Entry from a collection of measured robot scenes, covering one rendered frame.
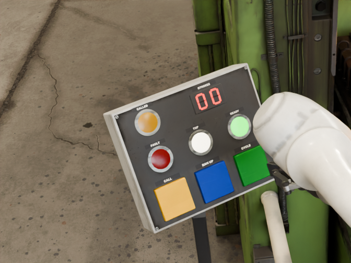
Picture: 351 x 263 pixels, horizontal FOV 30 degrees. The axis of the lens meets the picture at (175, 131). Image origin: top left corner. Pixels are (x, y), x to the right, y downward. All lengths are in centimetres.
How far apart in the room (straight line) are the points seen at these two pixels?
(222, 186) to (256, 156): 11
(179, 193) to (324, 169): 58
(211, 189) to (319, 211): 67
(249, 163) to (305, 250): 74
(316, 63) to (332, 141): 79
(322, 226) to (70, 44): 255
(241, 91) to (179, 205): 30
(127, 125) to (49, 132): 211
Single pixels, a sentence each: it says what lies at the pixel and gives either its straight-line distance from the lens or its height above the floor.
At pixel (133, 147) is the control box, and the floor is 113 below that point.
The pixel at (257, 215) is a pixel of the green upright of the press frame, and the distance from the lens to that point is 204.
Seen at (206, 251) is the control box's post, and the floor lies 67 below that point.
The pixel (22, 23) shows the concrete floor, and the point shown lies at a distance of 467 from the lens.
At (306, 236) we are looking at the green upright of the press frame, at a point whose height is 43.
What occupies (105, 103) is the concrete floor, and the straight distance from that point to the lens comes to 361.
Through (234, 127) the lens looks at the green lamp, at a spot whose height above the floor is 109.
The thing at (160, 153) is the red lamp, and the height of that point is 110.
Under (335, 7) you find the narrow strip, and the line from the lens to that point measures 166.
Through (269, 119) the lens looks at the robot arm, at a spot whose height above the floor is 141.
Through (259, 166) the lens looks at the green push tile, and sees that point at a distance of 151.
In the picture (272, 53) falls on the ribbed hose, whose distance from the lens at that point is 167.
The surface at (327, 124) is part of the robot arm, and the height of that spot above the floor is 140.
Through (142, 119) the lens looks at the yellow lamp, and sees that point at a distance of 141.
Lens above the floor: 199
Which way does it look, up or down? 37 degrees down
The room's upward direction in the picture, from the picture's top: 8 degrees counter-clockwise
